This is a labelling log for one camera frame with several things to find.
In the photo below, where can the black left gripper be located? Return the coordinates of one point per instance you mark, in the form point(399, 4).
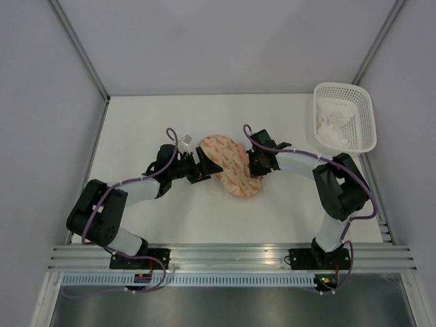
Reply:
point(206, 167)

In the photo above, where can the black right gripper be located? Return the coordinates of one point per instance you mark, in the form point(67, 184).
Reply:
point(254, 171)

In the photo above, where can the floral mesh laundry bag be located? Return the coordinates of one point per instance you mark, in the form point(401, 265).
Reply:
point(234, 161)

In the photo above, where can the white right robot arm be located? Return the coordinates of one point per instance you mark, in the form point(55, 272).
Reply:
point(340, 186)

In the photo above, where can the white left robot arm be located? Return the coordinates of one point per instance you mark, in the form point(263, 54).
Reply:
point(97, 214)

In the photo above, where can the white bra in basket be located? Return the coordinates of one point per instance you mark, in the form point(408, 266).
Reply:
point(335, 116)

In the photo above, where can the white perforated plastic basket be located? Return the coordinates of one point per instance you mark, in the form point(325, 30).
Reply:
point(360, 131)

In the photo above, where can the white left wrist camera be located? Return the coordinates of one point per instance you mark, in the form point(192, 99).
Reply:
point(184, 144)

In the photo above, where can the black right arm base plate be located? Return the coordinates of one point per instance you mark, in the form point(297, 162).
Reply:
point(311, 259)

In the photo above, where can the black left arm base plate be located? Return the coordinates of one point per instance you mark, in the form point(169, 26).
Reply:
point(158, 257)

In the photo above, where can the aluminium mounting rail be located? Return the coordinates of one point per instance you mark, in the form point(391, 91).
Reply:
point(261, 258)

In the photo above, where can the white slotted cable duct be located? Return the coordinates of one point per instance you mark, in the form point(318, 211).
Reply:
point(190, 279)

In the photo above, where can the left aluminium frame post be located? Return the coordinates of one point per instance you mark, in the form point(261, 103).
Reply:
point(74, 40)

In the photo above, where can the aluminium frame post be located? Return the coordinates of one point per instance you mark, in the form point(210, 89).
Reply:
point(388, 24)
point(74, 40)

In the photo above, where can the right aluminium frame post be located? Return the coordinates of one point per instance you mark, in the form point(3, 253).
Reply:
point(388, 24)

